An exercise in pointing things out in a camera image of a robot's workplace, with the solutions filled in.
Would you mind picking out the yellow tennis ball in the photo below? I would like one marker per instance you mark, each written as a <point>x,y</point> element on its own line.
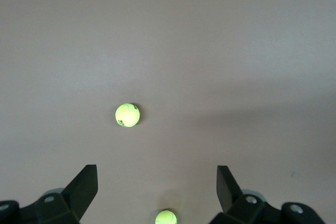
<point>127,115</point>
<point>166,218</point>

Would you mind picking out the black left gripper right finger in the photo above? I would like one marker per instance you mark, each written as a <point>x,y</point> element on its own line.
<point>228,192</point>

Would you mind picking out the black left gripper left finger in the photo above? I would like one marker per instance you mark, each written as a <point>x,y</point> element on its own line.
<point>81,190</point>

